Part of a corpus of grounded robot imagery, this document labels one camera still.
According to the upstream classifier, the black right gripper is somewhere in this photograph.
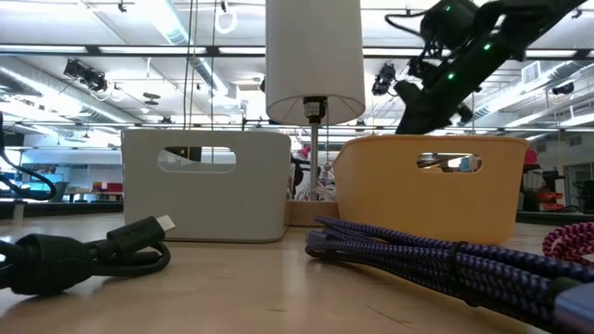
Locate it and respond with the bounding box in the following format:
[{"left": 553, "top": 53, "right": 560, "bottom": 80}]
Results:
[{"left": 394, "top": 69, "right": 479, "bottom": 136}]

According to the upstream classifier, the purple braided USB cable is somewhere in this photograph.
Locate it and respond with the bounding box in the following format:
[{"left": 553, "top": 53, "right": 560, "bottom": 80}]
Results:
[{"left": 304, "top": 214, "right": 594, "bottom": 334}]

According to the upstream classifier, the red braided USB cable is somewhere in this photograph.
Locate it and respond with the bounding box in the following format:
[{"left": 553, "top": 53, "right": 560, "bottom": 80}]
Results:
[{"left": 541, "top": 221, "right": 594, "bottom": 269}]

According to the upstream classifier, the grey plastic bin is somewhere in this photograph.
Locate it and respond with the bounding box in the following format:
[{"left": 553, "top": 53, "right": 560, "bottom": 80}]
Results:
[{"left": 120, "top": 128, "right": 292, "bottom": 244}]

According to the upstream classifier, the yellow plastic bin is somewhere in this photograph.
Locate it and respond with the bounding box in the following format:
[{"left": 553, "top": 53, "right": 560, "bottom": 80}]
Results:
[{"left": 331, "top": 134, "right": 531, "bottom": 246}]

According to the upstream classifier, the table lamp with white shade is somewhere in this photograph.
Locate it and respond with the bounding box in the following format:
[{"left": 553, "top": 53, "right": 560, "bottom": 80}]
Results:
[{"left": 265, "top": 0, "right": 367, "bottom": 227}]

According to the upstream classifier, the red and black machine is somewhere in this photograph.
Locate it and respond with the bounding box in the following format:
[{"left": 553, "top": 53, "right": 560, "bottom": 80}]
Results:
[{"left": 523, "top": 148, "right": 568, "bottom": 213}]

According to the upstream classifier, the person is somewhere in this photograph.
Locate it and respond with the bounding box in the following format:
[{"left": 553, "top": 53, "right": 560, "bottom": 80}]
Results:
[{"left": 290, "top": 152, "right": 307, "bottom": 199}]

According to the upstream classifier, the black monitor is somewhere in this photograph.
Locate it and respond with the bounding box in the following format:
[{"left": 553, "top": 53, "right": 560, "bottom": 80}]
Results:
[{"left": 573, "top": 179, "right": 594, "bottom": 214}]

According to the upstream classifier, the black ceiling camera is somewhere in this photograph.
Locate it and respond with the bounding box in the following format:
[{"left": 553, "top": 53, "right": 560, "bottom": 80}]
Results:
[{"left": 370, "top": 62, "right": 403, "bottom": 98}]

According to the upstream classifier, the black hanging cable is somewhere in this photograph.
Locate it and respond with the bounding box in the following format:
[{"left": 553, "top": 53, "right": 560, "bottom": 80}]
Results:
[
  {"left": 183, "top": 0, "right": 194, "bottom": 131},
  {"left": 210, "top": 0, "right": 218, "bottom": 131}
]

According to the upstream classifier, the white hanging ring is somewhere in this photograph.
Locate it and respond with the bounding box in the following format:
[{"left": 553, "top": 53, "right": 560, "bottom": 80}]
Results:
[{"left": 213, "top": 7, "right": 239, "bottom": 35}]

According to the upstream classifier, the thick black cable loop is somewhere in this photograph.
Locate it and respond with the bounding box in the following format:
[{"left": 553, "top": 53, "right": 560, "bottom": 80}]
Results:
[{"left": 0, "top": 110, "right": 58, "bottom": 202}]

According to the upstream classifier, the black USB cable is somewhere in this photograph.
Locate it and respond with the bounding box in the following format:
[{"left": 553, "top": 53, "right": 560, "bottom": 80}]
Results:
[{"left": 0, "top": 214, "right": 176, "bottom": 298}]

